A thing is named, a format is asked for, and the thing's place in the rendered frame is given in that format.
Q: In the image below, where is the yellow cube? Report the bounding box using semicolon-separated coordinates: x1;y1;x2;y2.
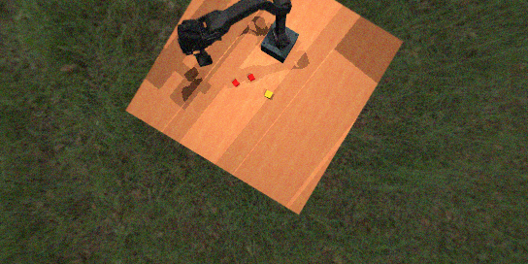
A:
264;90;273;99

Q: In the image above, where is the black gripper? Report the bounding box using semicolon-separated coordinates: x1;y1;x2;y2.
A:
181;19;213;67

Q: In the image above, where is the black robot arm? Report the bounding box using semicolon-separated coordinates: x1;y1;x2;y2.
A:
178;0;292;55

